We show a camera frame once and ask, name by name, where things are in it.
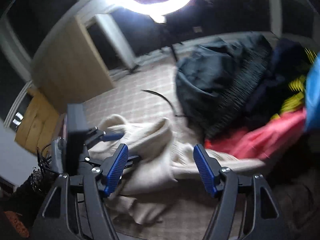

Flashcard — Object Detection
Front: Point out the cream knit sweater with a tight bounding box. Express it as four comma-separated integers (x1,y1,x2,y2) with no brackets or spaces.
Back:
87,114,268,225

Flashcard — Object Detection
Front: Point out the black ribbed garment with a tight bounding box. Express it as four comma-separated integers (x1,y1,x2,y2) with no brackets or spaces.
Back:
206,33,272,139

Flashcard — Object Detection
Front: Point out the yellow black striped garment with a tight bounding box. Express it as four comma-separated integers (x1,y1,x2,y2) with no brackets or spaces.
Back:
269,47,317,120

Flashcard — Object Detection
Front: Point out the dark teal jacket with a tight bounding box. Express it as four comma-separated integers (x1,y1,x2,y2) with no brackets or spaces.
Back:
175,40,245,133

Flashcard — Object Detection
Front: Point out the plaid bed sheet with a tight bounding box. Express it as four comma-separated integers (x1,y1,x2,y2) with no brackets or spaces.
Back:
83,56,203,144

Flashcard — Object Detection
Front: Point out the black tripod stand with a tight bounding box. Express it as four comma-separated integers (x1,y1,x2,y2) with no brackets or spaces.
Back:
150,15,179,62

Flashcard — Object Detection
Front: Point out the light wood wardrobe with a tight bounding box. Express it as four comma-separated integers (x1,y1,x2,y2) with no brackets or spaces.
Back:
31,17,114,113

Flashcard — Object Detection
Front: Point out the red pink garment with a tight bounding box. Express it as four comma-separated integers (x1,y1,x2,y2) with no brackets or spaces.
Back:
204,108,306,160

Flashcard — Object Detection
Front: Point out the black cable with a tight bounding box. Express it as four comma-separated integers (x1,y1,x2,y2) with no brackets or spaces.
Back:
141,89,190,119

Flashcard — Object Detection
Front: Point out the blue garment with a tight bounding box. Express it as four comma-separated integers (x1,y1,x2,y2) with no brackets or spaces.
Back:
305,54,320,132

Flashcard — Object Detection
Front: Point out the pine wood headboard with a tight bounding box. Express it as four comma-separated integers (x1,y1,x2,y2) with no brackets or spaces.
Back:
15,88,60,155

